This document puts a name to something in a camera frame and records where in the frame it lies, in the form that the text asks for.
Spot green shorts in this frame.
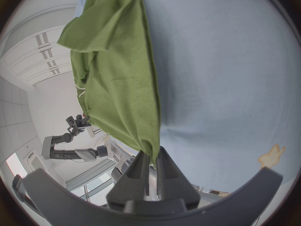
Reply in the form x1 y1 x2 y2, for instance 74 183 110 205
57 0 162 170

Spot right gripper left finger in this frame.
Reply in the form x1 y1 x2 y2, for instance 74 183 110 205
106 150 150 205

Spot white wardrobe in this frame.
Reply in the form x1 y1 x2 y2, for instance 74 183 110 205
1 25 76 85

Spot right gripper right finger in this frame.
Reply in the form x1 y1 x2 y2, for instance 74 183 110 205
156 145 201 207

